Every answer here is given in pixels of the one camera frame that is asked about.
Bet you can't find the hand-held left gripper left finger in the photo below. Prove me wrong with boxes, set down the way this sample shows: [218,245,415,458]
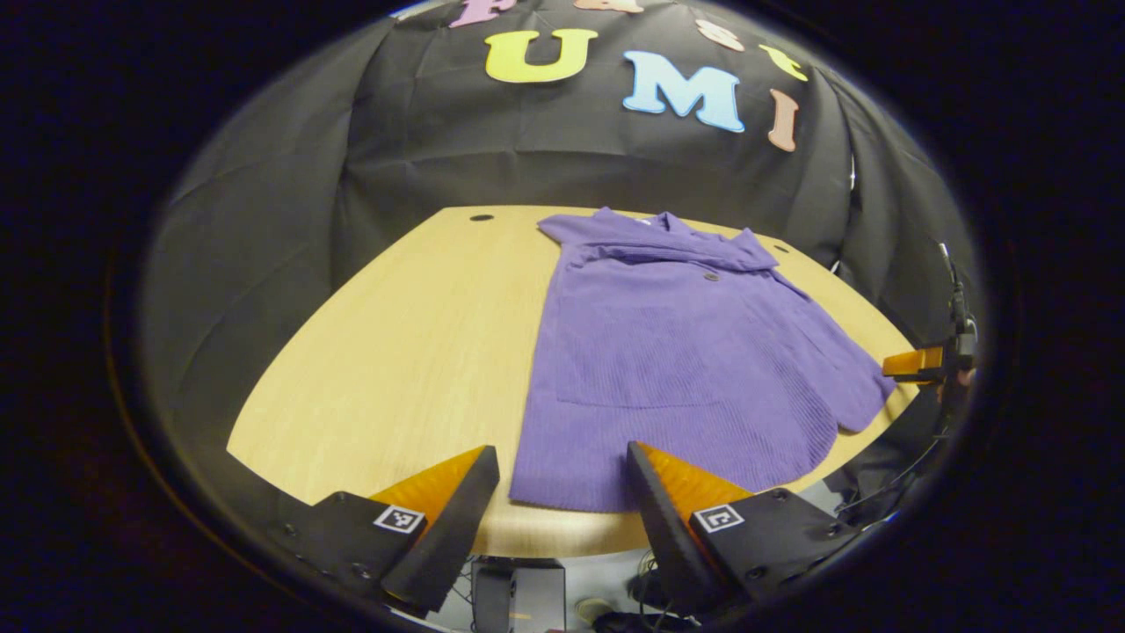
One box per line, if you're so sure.
[268,444,502,616]

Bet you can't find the black backdrop cloth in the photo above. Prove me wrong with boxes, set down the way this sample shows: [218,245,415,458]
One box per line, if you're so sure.
[141,0,983,528]

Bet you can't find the black cable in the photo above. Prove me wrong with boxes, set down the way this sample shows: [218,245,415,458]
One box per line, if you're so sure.
[635,549,697,632]

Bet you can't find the dark computer case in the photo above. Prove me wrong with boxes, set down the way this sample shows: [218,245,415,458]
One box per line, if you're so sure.
[470,558,568,633]

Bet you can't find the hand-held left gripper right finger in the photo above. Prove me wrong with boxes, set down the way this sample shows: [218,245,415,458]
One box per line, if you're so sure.
[626,441,862,616]

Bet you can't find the purple knit shirt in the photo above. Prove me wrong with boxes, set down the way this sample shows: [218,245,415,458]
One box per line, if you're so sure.
[508,207,897,513]

